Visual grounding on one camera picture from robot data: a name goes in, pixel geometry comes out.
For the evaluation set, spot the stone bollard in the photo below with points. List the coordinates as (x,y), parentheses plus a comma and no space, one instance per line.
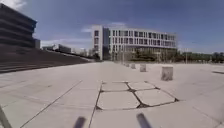
(142,67)
(167,73)
(133,66)
(127,64)

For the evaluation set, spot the white building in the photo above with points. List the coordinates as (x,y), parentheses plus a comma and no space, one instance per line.
(140,41)

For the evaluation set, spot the pale stone slab pavement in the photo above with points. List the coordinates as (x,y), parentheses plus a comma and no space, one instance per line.
(116,100)

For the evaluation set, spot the low building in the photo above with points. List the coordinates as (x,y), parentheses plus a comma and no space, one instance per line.
(61,48)

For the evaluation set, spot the robot's own part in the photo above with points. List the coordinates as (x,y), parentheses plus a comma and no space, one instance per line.
(79,122)
(143,120)

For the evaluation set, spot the wide dark stone steps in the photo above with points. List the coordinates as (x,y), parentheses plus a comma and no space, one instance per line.
(40,58)

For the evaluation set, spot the pole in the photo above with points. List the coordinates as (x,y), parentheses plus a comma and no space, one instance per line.
(186,55)

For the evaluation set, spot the row of trees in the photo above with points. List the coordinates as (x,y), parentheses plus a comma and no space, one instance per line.
(203,57)

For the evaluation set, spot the dark building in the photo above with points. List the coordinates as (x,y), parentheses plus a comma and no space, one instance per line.
(15,28)

